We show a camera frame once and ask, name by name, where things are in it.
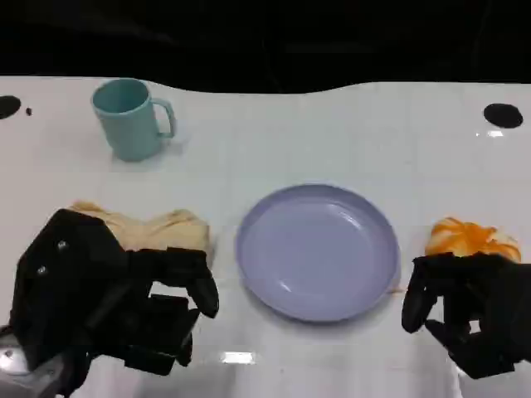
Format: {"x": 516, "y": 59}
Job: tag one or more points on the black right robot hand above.
{"x": 489, "y": 298}

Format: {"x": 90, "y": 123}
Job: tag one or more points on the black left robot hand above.
{"x": 166, "y": 269}

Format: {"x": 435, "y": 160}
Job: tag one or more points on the pale green mug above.
{"x": 124, "y": 132}

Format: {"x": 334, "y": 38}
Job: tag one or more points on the lilac plate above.
{"x": 319, "y": 257}

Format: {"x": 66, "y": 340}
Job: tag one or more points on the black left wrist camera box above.
{"x": 70, "y": 282}

